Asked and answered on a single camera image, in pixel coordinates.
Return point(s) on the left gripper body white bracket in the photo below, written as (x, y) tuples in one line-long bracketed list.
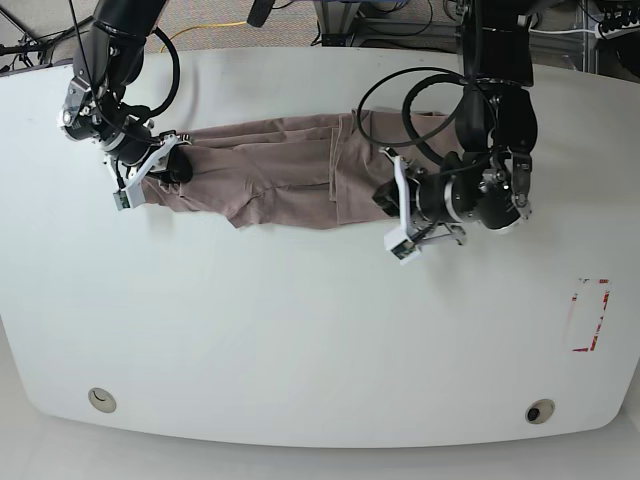
[(430, 206)]

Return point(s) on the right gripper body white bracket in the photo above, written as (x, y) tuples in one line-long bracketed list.
[(130, 161)]

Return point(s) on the mauve pink T-shirt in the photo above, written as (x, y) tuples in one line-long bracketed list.
[(316, 172)]

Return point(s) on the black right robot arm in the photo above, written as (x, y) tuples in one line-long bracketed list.
[(108, 59)]

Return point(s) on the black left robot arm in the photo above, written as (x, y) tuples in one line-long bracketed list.
[(477, 165)]

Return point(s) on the black tripod stand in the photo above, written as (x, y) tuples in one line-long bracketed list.
[(27, 23)]

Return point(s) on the red tape rectangle marking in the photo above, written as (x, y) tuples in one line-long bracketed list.
[(586, 315)]

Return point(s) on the white power strip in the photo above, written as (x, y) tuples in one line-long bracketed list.
[(617, 25)]

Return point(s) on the aluminium frame base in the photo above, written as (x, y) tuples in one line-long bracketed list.
[(353, 23)]

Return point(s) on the left table cable grommet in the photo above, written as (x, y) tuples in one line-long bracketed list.
[(102, 400)]

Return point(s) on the table cable grommet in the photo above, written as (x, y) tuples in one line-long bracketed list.
[(540, 411), (102, 400)]

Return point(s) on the right table cable grommet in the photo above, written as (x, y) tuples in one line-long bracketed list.
[(540, 411)]

